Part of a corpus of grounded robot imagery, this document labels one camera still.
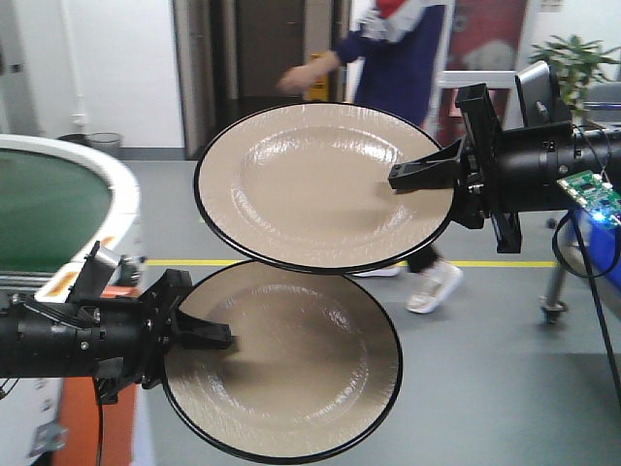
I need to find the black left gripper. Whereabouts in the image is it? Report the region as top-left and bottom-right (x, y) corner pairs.
(95, 269), (234, 404)

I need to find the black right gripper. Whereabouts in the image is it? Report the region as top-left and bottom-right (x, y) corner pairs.
(387, 83), (522, 253)

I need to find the beige plate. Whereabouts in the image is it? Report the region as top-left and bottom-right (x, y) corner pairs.
(194, 103), (454, 274)
(164, 261), (403, 464)

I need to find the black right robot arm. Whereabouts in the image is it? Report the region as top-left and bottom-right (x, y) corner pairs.
(388, 83), (620, 253)

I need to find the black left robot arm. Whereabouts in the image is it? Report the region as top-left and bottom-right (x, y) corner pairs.
(1, 269), (234, 405)

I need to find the walking person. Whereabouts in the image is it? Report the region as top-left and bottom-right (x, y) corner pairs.
(277, 0), (463, 315)

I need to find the white outer conveyor rim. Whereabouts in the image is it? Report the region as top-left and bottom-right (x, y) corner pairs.
(1, 134), (146, 301)

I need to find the green circuit board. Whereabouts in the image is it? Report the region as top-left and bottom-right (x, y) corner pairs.
(557, 170), (620, 229)

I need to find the green potted plant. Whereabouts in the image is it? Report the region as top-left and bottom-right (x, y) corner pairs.
(529, 35), (620, 118)

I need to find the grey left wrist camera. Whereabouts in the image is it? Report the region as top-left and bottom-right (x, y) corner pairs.
(66, 241), (121, 303)

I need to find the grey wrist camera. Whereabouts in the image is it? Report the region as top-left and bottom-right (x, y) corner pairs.
(66, 241), (121, 303)
(515, 60), (572, 127)

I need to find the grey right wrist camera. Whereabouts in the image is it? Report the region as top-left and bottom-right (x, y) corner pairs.
(515, 60), (572, 127)

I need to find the wire mesh waste bin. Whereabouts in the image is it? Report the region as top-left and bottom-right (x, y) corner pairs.
(85, 132), (122, 158)

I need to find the black cable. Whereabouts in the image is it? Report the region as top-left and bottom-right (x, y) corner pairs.
(552, 123), (621, 404)

